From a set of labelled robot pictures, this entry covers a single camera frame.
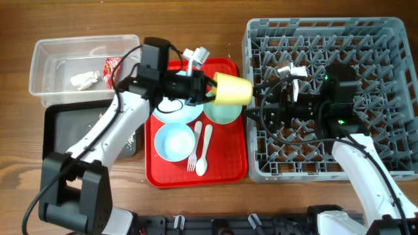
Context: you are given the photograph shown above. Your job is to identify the clear plastic bin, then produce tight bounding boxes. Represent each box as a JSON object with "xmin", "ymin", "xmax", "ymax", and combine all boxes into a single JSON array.
[{"xmin": 29, "ymin": 35, "xmax": 140, "ymax": 107}]

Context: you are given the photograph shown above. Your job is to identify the red snack wrapper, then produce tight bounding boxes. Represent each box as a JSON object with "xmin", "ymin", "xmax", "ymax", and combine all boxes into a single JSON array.
[{"xmin": 103, "ymin": 57, "xmax": 121, "ymax": 90}]

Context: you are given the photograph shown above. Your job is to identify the black plastic tray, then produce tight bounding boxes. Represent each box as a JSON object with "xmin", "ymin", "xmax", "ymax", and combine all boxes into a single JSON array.
[{"xmin": 42, "ymin": 99, "xmax": 138, "ymax": 161}]

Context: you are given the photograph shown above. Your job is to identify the red serving tray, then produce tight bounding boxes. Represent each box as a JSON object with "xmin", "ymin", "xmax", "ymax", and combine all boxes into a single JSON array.
[{"xmin": 144, "ymin": 57, "xmax": 249, "ymax": 189}]

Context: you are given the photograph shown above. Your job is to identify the small light blue bowl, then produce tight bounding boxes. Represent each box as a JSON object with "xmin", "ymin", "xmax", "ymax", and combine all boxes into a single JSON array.
[{"xmin": 153, "ymin": 123, "xmax": 196, "ymax": 163}]

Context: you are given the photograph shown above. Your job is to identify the grey dishwasher rack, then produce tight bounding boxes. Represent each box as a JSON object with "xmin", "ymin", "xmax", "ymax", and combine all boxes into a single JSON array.
[{"xmin": 242, "ymin": 18, "xmax": 417, "ymax": 183}]

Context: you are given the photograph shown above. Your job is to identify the white plastic spoon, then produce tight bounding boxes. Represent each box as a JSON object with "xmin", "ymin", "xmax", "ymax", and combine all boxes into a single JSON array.
[{"xmin": 195, "ymin": 125, "xmax": 213, "ymax": 176}]

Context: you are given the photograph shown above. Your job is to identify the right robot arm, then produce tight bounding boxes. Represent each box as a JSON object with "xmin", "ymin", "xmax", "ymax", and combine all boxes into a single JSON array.
[{"xmin": 246, "ymin": 64, "xmax": 417, "ymax": 234}]

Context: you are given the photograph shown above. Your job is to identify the large light blue plate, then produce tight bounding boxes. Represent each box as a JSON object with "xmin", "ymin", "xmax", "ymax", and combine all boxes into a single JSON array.
[{"xmin": 152, "ymin": 71, "xmax": 205, "ymax": 125}]

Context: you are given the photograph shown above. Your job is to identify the white napkin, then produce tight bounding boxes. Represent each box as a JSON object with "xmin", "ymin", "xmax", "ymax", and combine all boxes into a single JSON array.
[{"xmin": 70, "ymin": 71, "xmax": 99, "ymax": 91}]

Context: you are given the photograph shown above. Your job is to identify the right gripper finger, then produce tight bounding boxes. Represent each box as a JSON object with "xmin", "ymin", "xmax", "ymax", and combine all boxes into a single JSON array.
[
  {"xmin": 244, "ymin": 107, "xmax": 261, "ymax": 121},
  {"xmin": 253, "ymin": 82, "xmax": 277, "ymax": 98}
]

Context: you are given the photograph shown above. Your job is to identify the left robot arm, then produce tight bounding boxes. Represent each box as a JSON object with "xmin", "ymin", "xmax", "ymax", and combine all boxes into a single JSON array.
[{"xmin": 22, "ymin": 37, "xmax": 217, "ymax": 234}]

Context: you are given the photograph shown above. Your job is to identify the rice and food scraps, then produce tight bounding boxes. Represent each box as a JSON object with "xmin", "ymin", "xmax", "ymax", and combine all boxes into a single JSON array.
[{"xmin": 85, "ymin": 110, "xmax": 138, "ymax": 148}]

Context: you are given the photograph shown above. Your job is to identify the white plastic fork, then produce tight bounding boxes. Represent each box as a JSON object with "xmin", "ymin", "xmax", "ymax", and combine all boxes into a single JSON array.
[{"xmin": 187, "ymin": 121, "xmax": 202, "ymax": 172}]

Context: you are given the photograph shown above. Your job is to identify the yellow plastic cup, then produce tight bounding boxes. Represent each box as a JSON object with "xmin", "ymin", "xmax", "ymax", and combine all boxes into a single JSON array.
[{"xmin": 212, "ymin": 72, "xmax": 253, "ymax": 106}]

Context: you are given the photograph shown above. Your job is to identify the mint green bowl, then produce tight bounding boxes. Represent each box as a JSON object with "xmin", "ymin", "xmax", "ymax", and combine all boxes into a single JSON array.
[{"xmin": 203, "ymin": 102, "xmax": 242, "ymax": 125}]

